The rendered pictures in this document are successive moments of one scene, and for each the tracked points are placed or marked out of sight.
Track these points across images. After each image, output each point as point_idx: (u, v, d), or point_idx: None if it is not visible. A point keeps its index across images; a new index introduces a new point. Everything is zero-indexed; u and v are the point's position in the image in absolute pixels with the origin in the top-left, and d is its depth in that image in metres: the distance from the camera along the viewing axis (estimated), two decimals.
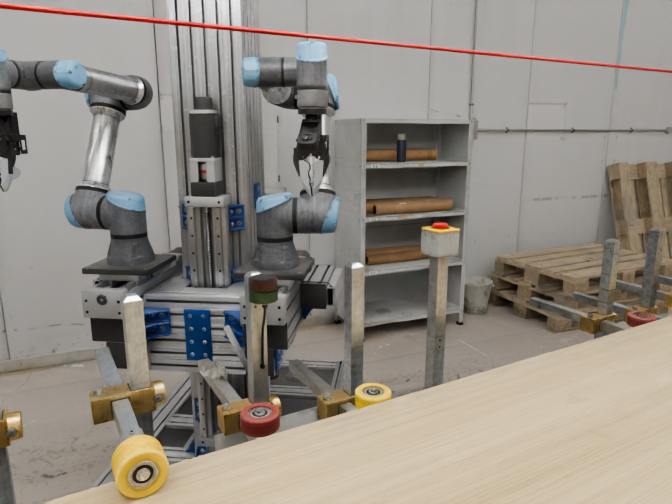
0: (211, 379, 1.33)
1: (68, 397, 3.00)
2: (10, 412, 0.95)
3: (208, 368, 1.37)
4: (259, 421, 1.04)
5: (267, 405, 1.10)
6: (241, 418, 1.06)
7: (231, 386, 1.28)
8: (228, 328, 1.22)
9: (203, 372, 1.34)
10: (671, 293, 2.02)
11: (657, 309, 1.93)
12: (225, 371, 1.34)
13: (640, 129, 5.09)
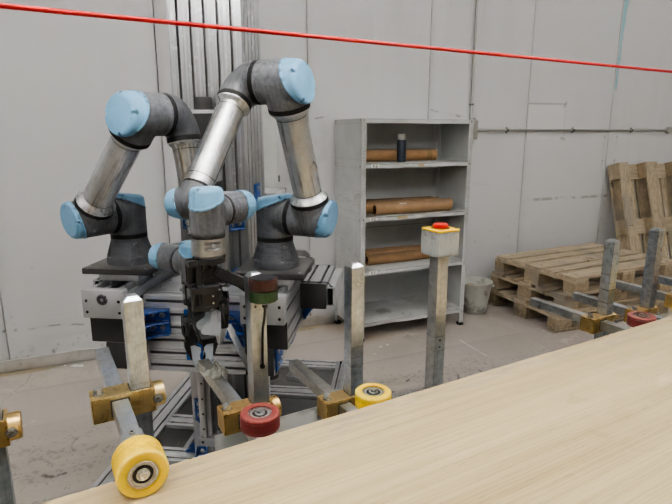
0: (211, 379, 1.33)
1: (68, 397, 3.00)
2: (10, 412, 0.95)
3: (208, 368, 1.37)
4: (259, 421, 1.04)
5: (267, 405, 1.10)
6: (241, 418, 1.06)
7: (231, 386, 1.28)
8: (230, 327, 1.22)
9: (203, 372, 1.34)
10: (671, 293, 2.02)
11: (657, 309, 1.93)
12: (225, 371, 1.34)
13: (640, 129, 5.09)
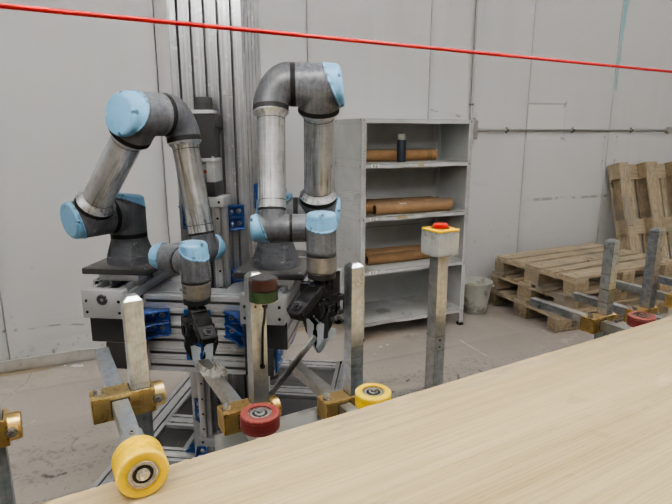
0: (211, 379, 1.33)
1: (68, 397, 3.00)
2: (10, 412, 0.95)
3: (208, 368, 1.37)
4: (259, 421, 1.04)
5: (267, 405, 1.10)
6: (241, 418, 1.06)
7: (231, 386, 1.28)
8: (315, 339, 1.34)
9: (203, 372, 1.34)
10: (671, 293, 2.02)
11: (657, 309, 1.93)
12: (225, 371, 1.34)
13: (640, 129, 5.09)
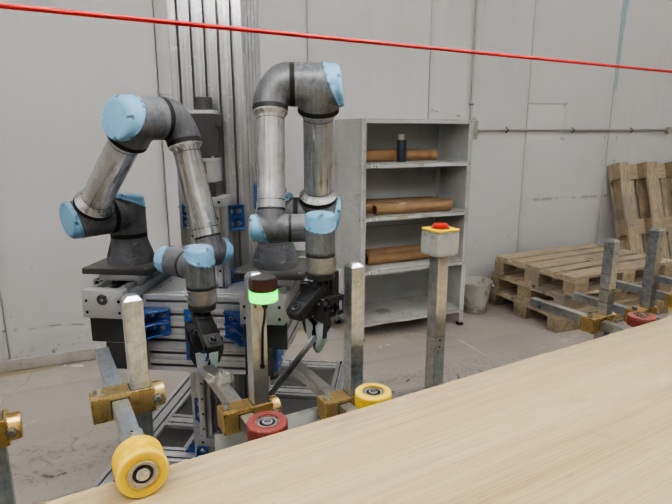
0: (216, 386, 1.29)
1: (68, 397, 3.00)
2: (10, 412, 0.95)
3: (213, 374, 1.33)
4: (267, 431, 1.01)
5: (275, 413, 1.07)
6: (248, 427, 1.02)
7: (237, 393, 1.25)
8: (315, 339, 1.34)
9: (208, 379, 1.31)
10: (671, 293, 2.02)
11: (657, 309, 1.93)
12: (230, 378, 1.31)
13: (640, 129, 5.09)
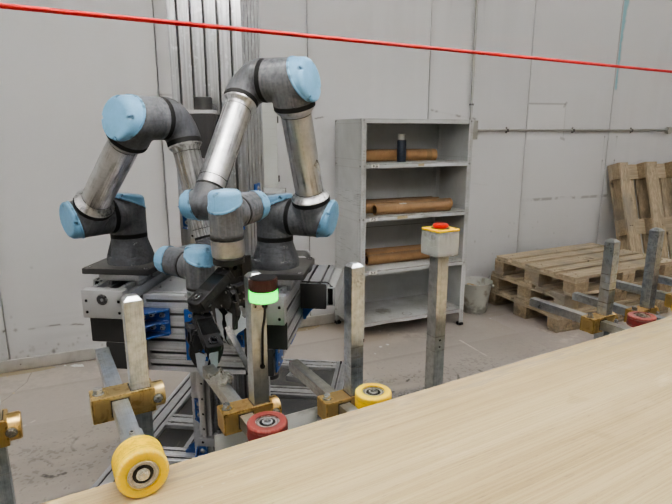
0: (216, 386, 1.29)
1: (68, 397, 3.00)
2: (10, 412, 0.95)
3: (213, 374, 1.33)
4: (267, 431, 1.01)
5: (275, 413, 1.07)
6: (248, 427, 1.02)
7: (237, 393, 1.25)
8: (229, 328, 1.22)
9: (208, 379, 1.31)
10: (671, 293, 2.02)
11: (657, 309, 1.93)
12: (230, 378, 1.31)
13: (640, 129, 5.09)
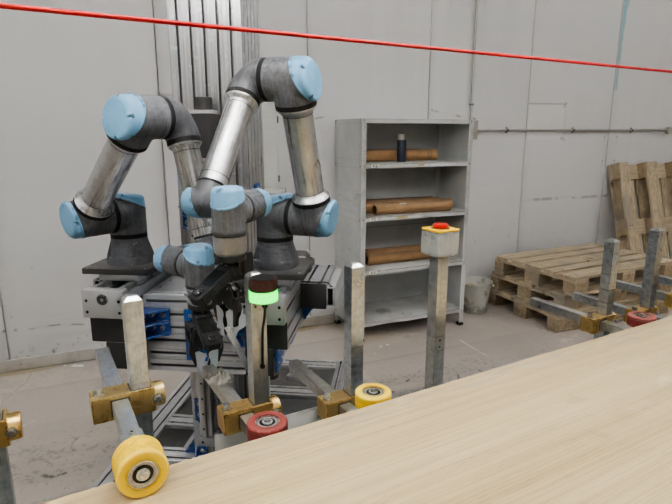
0: (216, 386, 1.29)
1: (68, 397, 3.00)
2: (10, 412, 0.95)
3: (213, 374, 1.33)
4: (267, 431, 1.01)
5: (275, 413, 1.07)
6: (248, 427, 1.02)
7: (237, 393, 1.25)
8: (229, 328, 1.21)
9: (208, 379, 1.31)
10: (671, 293, 2.02)
11: (657, 309, 1.93)
12: (230, 378, 1.31)
13: (640, 129, 5.09)
